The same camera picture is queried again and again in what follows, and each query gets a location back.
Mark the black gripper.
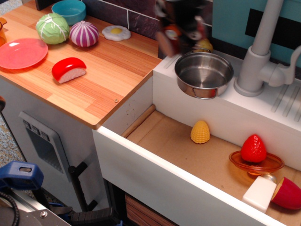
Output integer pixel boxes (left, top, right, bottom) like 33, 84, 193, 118
156, 0, 208, 49

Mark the orange beans toy can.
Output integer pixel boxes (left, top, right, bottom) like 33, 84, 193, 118
156, 24, 182, 57

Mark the stainless steel pot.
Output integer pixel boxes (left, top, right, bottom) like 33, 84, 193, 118
174, 52, 234, 99

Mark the yellow toy potato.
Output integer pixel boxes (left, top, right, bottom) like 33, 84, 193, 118
194, 39, 214, 53

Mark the toy fried egg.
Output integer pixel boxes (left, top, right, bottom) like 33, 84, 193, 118
102, 25, 131, 41

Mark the grey toy faucet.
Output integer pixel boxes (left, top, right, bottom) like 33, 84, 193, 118
234, 0, 301, 97

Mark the purple striped toy onion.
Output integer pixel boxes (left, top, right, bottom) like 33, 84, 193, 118
70, 21, 99, 47

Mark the teal plastic bowl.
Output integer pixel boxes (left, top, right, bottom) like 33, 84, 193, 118
51, 0, 86, 25

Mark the yellow toy corn piece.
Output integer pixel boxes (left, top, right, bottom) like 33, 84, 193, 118
190, 121, 210, 144

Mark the red toy sushi piece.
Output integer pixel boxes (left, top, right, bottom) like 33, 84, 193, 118
52, 57, 87, 84

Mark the wooden dowel strip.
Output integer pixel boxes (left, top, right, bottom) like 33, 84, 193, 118
121, 104, 156, 138

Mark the green toy cabbage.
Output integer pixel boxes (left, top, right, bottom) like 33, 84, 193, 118
36, 13, 70, 45

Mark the red toy strawberry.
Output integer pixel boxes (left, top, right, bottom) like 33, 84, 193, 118
240, 134, 267, 163

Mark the pink plastic plate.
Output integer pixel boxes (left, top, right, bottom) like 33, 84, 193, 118
0, 38, 48, 69

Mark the orange transparent dish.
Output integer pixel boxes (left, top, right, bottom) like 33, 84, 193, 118
229, 151, 285, 175

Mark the grey toy oven panel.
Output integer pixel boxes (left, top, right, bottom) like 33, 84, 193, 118
19, 111, 71, 182

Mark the orange transparent cup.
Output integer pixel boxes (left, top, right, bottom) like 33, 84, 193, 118
0, 17, 7, 46

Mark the white salt shaker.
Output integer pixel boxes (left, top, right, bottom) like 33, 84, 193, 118
242, 174, 277, 213

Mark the wooden drawer front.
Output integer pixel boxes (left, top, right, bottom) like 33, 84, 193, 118
125, 194, 177, 226

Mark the red toy half apple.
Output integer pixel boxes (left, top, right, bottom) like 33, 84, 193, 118
271, 177, 301, 210

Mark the blue clamp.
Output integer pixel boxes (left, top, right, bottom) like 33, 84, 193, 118
0, 161, 44, 191

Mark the black oven door handle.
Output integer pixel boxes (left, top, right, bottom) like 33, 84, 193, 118
68, 162, 98, 212

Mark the aluminium frame mount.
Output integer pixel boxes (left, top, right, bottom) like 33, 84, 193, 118
0, 189, 69, 226

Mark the black cable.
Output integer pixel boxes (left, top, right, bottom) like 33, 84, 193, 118
0, 191, 19, 226

